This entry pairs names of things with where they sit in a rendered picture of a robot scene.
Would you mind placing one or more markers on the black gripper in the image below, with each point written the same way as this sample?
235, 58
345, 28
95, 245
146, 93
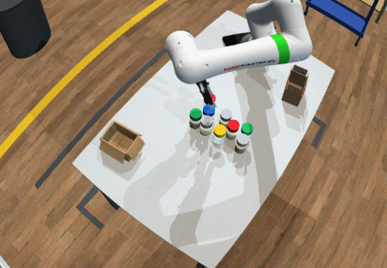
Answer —
205, 93

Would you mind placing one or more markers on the green-capped bottle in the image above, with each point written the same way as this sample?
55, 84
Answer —
194, 119
247, 129

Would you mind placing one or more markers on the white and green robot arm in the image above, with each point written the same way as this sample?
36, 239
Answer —
266, 48

